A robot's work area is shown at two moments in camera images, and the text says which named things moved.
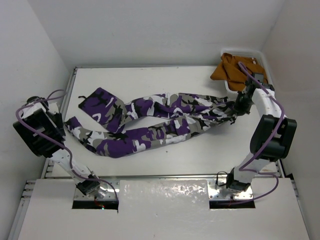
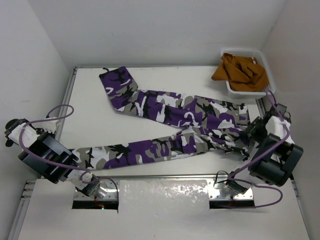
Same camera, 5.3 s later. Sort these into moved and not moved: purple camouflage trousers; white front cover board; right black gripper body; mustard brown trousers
Moved: purple camouflage trousers; right black gripper body
Not moved: white front cover board; mustard brown trousers
